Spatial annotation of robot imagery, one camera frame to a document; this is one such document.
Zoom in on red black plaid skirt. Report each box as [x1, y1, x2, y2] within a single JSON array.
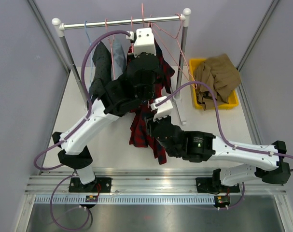
[[129, 43, 175, 165]]

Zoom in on light grey-blue skirt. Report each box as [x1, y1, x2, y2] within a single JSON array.
[[111, 39, 126, 80]]

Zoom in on pink hanger with tan skirt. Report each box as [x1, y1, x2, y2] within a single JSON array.
[[151, 13, 199, 90]]

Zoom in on tan khaki skirt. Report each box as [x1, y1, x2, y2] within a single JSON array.
[[193, 54, 241, 110]]

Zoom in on red polka dot skirt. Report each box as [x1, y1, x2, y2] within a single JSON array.
[[126, 46, 134, 63]]

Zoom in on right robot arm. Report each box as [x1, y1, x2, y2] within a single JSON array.
[[145, 116, 291, 194]]

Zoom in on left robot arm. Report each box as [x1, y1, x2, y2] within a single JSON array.
[[52, 52, 163, 192]]

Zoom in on dark grey dotted skirt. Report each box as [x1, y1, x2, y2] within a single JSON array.
[[89, 42, 112, 102]]

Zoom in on yellow plastic bin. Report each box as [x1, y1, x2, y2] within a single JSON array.
[[189, 57, 239, 110]]

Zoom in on white and silver clothes rack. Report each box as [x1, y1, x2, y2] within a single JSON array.
[[51, 8, 192, 126]]

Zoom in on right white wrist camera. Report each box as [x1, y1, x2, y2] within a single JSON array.
[[150, 96, 173, 122]]

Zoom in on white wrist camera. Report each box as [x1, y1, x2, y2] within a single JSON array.
[[150, 96, 173, 122], [126, 28, 156, 58]]

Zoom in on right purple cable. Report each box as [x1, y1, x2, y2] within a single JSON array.
[[158, 81, 293, 211]]

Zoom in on purple cable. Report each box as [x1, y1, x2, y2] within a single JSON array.
[[158, 81, 293, 211], [34, 29, 131, 230]]

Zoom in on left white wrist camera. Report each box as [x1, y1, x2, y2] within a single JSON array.
[[126, 28, 156, 58]]

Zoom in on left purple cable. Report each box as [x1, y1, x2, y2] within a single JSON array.
[[34, 29, 131, 230]]

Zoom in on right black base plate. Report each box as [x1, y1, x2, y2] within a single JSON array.
[[195, 177, 240, 195]]

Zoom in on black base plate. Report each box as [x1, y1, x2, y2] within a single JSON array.
[[195, 177, 240, 195], [69, 177, 112, 193]]

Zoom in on blue wire hanger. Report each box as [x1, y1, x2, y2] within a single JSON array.
[[84, 20, 93, 83]]

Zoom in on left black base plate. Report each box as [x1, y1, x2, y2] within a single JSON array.
[[69, 177, 112, 193]]

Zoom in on white slotted cable duct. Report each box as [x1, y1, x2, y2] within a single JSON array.
[[35, 194, 215, 205]]

